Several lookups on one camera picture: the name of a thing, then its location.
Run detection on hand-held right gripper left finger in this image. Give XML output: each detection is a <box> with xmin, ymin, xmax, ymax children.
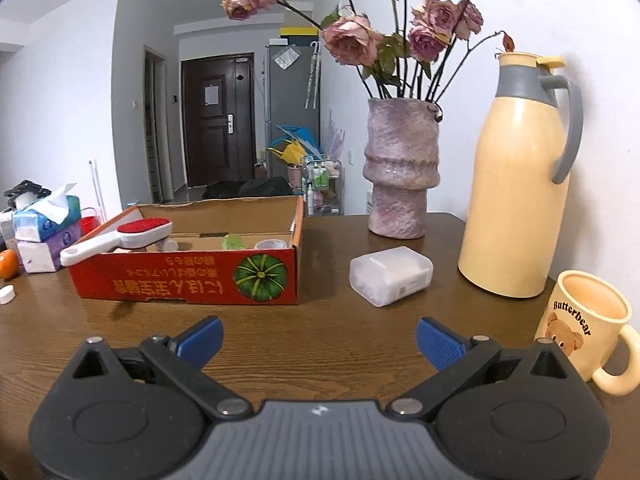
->
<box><xmin>65</xmin><ymin>316</ymin><xmax>253</xmax><ymax>421</ymax></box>

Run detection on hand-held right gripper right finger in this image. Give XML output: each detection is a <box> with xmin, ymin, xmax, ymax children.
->
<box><xmin>386</xmin><ymin>316</ymin><xmax>581</xmax><ymax>420</ymax></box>

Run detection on red cardboard box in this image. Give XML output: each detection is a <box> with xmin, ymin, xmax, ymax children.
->
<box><xmin>66</xmin><ymin>195</ymin><xmax>306</xmax><ymax>306</ymax></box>

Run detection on red and white lint brush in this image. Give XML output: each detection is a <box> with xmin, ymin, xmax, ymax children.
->
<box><xmin>60</xmin><ymin>218</ymin><xmax>174</xmax><ymax>267</ymax></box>

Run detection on translucent plastic case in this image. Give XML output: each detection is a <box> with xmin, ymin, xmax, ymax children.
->
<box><xmin>349</xmin><ymin>246</ymin><xmax>434</xmax><ymax>307</ymax></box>

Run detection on yellow bear mug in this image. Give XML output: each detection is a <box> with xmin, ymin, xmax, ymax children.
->
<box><xmin>532</xmin><ymin>270</ymin><xmax>640</xmax><ymax>397</ymax></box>

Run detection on black garbage bag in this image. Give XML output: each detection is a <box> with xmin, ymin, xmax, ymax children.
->
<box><xmin>202</xmin><ymin>176</ymin><xmax>293</xmax><ymax>200</ymax></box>

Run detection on yellow thermos jug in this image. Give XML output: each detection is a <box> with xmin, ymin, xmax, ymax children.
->
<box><xmin>458</xmin><ymin>52</ymin><xmax>584</xmax><ymax>300</ymax></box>

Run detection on red bucket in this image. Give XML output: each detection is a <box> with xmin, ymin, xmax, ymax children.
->
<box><xmin>80</xmin><ymin>208</ymin><xmax>106</xmax><ymax>236</ymax></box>

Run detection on pink ceramic vase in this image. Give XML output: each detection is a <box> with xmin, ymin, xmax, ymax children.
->
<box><xmin>362</xmin><ymin>97</ymin><xmax>443</xmax><ymax>239</ymax></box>

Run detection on purple and white tissue pack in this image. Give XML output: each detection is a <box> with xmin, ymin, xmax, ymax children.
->
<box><xmin>16</xmin><ymin>222</ymin><xmax>83</xmax><ymax>274</ymax></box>

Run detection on white mop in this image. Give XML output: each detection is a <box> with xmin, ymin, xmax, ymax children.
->
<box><xmin>88</xmin><ymin>160</ymin><xmax>108</xmax><ymax>223</ymax></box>

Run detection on blue tissue pack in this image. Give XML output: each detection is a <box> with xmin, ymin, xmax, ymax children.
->
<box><xmin>12</xmin><ymin>183</ymin><xmax>82</xmax><ymax>242</ymax></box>

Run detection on dark brown entrance door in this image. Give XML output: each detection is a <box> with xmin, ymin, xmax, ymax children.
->
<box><xmin>181</xmin><ymin>52</ymin><xmax>256</xmax><ymax>188</ymax></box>

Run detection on dark wooden doorframe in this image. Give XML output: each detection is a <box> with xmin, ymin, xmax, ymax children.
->
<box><xmin>144</xmin><ymin>45</ymin><xmax>168</xmax><ymax>204</ymax></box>

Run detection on white appliance with black clips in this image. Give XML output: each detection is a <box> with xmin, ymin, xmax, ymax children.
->
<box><xmin>0</xmin><ymin>193</ymin><xmax>36</xmax><ymax>251</ymax></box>

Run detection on blue plastic item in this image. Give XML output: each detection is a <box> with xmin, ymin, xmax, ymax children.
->
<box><xmin>274</xmin><ymin>124</ymin><xmax>321</xmax><ymax>153</ymax></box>

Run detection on pale purple umbrella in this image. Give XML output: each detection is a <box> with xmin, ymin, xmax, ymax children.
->
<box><xmin>324</xmin><ymin>110</ymin><xmax>347</xmax><ymax>161</ymax></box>

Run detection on black folding stand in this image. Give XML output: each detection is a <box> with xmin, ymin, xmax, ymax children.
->
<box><xmin>4</xmin><ymin>179</ymin><xmax>51</xmax><ymax>198</ymax></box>

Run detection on grey refrigerator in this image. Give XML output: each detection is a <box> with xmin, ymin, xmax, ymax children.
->
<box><xmin>264</xmin><ymin>40</ymin><xmax>321</xmax><ymax>181</ymax></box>

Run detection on hanging folded umbrellas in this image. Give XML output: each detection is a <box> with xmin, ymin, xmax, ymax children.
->
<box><xmin>302</xmin><ymin>42</ymin><xmax>321</xmax><ymax>111</ymax></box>

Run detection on bunch of dried pink roses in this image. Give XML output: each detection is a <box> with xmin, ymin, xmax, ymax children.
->
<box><xmin>221</xmin><ymin>0</ymin><xmax>528</xmax><ymax>106</ymax></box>

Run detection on yellow storage box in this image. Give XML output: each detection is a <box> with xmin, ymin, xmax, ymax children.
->
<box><xmin>279</xmin><ymin>25</ymin><xmax>321</xmax><ymax>44</ymax></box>

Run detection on wire trolley with bottles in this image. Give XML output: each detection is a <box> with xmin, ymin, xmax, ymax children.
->
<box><xmin>301</xmin><ymin>156</ymin><xmax>343</xmax><ymax>217</ymax></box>

